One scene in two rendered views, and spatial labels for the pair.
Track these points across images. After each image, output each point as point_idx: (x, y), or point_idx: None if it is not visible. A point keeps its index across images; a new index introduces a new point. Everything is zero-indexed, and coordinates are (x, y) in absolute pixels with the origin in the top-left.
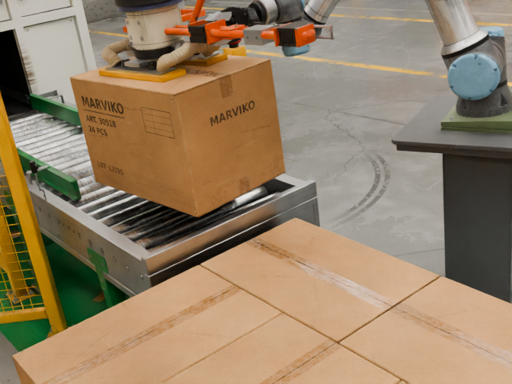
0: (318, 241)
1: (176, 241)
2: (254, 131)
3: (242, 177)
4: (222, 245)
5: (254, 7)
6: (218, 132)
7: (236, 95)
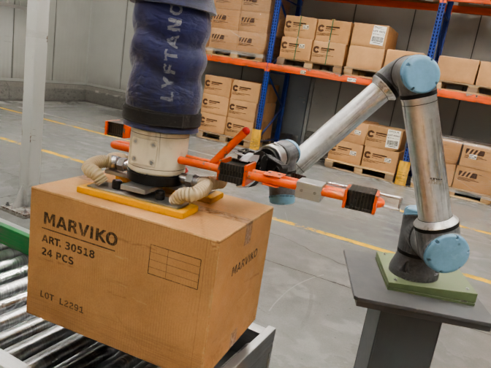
0: None
1: None
2: (250, 280)
3: (234, 329)
4: None
5: (269, 153)
6: (233, 282)
7: (250, 242)
